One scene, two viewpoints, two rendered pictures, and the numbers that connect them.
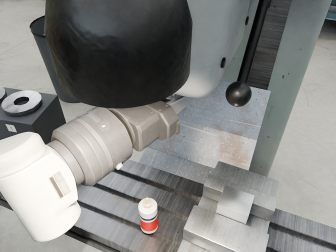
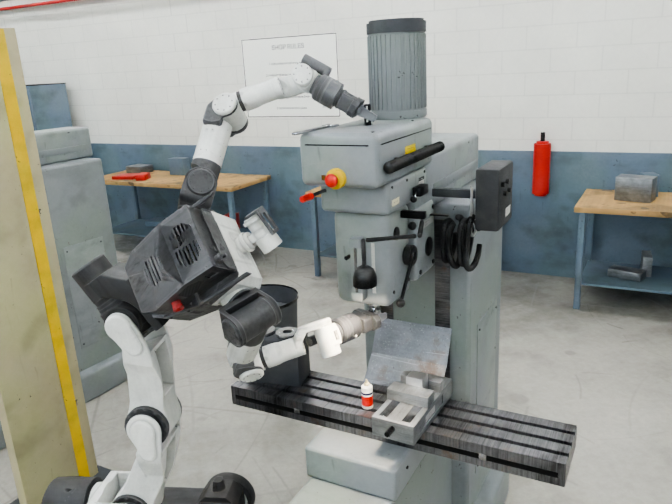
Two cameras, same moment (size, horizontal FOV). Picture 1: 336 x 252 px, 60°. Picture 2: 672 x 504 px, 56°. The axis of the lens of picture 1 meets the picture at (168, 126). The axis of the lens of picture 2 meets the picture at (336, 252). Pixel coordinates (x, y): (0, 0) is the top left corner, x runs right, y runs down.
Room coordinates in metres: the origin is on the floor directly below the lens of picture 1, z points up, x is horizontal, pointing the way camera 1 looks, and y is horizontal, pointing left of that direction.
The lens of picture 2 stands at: (-1.63, -0.07, 2.09)
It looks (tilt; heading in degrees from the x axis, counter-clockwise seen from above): 17 degrees down; 6
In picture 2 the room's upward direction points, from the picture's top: 3 degrees counter-clockwise
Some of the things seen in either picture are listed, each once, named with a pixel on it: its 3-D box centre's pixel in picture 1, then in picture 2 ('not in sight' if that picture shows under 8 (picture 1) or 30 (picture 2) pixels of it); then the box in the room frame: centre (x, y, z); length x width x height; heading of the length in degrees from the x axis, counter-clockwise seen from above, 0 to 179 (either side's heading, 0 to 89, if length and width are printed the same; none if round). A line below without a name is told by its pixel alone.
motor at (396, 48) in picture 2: not in sight; (397, 69); (0.62, -0.09, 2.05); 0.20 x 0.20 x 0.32
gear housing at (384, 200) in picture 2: not in sight; (375, 187); (0.42, -0.01, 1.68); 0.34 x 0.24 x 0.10; 157
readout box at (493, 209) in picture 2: not in sight; (495, 194); (0.53, -0.42, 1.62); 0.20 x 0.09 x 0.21; 157
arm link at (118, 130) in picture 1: (121, 128); (356, 324); (0.32, 0.07, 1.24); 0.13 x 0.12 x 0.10; 48
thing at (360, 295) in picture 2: not in sight; (358, 268); (0.28, 0.05, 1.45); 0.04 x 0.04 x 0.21; 67
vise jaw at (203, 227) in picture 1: (224, 236); (410, 394); (0.28, -0.11, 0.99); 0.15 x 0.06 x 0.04; 65
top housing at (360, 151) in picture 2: not in sight; (370, 149); (0.40, 0.00, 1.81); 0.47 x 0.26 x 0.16; 157
